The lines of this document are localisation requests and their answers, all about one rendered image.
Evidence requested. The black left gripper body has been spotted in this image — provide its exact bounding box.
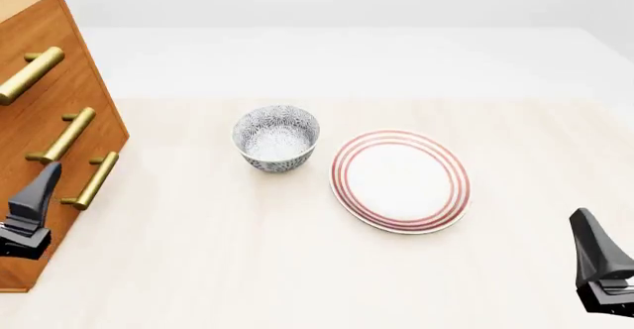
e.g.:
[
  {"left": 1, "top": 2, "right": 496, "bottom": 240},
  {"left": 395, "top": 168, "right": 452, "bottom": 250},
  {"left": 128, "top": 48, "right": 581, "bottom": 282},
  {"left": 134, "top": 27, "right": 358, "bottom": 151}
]
[{"left": 0, "top": 219, "right": 53, "bottom": 262}]

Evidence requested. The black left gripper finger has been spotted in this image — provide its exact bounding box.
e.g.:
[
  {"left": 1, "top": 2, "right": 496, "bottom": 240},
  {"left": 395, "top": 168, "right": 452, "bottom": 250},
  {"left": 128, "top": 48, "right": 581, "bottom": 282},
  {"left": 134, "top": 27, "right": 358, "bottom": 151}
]
[{"left": 7, "top": 161, "right": 63, "bottom": 236}]

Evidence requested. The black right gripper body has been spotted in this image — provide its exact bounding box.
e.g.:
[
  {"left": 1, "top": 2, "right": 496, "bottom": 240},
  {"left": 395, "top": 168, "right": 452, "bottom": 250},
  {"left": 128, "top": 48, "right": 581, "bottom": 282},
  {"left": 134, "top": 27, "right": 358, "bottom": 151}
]
[{"left": 576, "top": 268, "right": 634, "bottom": 318}]

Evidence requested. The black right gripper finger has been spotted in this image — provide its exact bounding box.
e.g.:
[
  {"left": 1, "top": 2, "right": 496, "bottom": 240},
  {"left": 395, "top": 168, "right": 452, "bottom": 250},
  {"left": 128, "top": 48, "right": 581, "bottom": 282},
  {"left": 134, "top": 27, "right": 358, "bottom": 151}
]
[{"left": 569, "top": 207, "right": 634, "bottom": 288}]

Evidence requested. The small wooden drawer front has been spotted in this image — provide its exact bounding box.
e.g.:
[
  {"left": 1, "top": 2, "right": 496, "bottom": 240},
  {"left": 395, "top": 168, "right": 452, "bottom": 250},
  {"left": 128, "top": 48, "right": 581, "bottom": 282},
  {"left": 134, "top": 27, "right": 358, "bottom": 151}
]
[{"left": 0, "top": 100, "right": 131, "bottom": 292}]

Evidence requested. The medium wooden drawer front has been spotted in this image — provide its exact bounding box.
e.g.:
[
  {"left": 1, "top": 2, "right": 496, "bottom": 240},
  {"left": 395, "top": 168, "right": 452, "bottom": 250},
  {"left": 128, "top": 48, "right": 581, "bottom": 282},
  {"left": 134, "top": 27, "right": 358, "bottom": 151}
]
[{"left": 0, "top": 62, "right": 116, "bottom": 230}]

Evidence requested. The wooden cabinet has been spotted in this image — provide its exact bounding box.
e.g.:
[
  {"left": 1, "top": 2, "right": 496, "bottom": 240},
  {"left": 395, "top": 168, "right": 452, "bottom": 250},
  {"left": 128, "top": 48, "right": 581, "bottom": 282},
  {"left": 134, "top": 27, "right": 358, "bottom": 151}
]
[{"left": 0, "top": 0, "right": 132, "bottom": 293}]

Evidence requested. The large wooden drawer front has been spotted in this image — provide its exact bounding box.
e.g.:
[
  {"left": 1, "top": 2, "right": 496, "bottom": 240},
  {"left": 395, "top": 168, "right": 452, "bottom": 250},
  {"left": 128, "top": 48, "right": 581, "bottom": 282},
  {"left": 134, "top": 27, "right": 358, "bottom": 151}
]
[{"left": 0, "top": 0, "right": 98, "bottom": 152}]

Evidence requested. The white plate with red rings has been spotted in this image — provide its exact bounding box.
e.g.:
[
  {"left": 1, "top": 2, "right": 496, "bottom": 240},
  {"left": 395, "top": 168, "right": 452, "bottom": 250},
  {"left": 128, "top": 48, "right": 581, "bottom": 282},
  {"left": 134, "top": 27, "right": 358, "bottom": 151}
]
[{"left": 329, "top": 129, "right": 473, "bottom": 236}]

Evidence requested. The blue patterned ceramic bowl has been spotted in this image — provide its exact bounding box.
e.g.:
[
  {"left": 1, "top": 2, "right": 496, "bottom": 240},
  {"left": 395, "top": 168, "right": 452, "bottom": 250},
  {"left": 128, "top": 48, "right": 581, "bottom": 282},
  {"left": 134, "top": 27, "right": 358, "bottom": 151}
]
[{"left": 231, "top": 104, "right": 321, "bottom": 174}]

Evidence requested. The short brass drawer handle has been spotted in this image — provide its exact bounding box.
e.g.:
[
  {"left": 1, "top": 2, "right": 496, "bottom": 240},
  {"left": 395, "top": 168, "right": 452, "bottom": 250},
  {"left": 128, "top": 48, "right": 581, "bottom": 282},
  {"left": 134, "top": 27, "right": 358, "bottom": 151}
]
[{"left": 59, "top": 151, "right": 121, "bottom": 212}]

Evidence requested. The medium brass drawer handle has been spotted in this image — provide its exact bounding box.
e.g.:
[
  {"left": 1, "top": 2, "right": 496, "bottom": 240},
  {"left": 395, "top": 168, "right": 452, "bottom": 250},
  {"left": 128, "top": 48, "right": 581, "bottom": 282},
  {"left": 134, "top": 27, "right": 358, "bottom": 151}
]
[{"left": 24, "top": 106, "right": 97, "bottom": 165}]

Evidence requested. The long brass drawer handle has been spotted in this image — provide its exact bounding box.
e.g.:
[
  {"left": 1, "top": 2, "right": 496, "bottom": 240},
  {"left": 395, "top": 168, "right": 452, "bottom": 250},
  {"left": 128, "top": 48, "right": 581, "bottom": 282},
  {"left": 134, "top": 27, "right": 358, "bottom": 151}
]
[{"left": 0, "top": 46, "right": 66, "bottom": 106}]

